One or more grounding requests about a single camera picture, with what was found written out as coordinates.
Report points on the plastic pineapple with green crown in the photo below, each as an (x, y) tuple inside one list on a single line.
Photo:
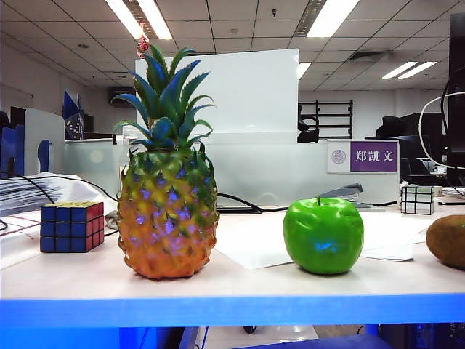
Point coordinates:
[(167, 225)]

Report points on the glossy green apple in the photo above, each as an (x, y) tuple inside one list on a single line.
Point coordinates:
[(323, 236)]

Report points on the brown kiwi fruit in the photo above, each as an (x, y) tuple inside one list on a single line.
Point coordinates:
[(448, 241)]

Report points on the frosted glass desk partition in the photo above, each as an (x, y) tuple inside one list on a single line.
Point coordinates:
[(276, 171)]

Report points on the large white paper sheet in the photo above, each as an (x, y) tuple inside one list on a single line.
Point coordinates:
[(250, 240)]

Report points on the white partition board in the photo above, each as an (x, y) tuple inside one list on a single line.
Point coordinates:
[(250, 94)]

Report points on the black office chair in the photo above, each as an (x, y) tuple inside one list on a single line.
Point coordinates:
[(307, 136)]

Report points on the clear bottle with label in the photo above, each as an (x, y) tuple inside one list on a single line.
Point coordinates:
[(122, 174)]

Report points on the grey stapler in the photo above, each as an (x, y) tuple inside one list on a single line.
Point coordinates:
[(348, 189)]

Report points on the black ceiling air unit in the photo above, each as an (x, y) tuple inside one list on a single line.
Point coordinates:
[(121, 95)]

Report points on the purple and white name plate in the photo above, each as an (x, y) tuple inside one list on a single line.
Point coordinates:
[(374, 156)]

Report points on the red knot ornament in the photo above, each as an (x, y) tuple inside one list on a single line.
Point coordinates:
[(144, 46)]

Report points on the pile of white paper sheets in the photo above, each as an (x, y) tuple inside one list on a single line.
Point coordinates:
[(388, 232)]

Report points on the coloured Rubik's cube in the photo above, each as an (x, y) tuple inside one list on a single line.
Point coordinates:
[(70, 229)]

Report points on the long ceiling light strip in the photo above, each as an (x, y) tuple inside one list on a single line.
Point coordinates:
[(156, 20), (125, 18)]

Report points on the blue triangular board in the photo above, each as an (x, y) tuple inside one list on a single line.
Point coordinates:
[(69, 105)]

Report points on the dark chairs and monitors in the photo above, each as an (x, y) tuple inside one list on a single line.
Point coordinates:
[(407, 125)]

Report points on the wide ceiling light panel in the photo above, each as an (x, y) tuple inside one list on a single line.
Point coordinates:
[(332, 18)]

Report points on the silver mirror cube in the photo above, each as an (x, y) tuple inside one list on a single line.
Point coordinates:
[(417, 200)]

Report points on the twin ceiling light strips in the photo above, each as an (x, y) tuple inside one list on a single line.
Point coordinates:
[(408, 70)]

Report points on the stack of printed papers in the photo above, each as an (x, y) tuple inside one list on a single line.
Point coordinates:
[(18, 196)]

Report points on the blue file holder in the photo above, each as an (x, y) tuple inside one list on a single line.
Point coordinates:
[(16, 145)]

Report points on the black upright column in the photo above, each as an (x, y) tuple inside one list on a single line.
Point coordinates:
[(457, 109)]

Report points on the black wall rack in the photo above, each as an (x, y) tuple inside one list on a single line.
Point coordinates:
[(350, 120)]

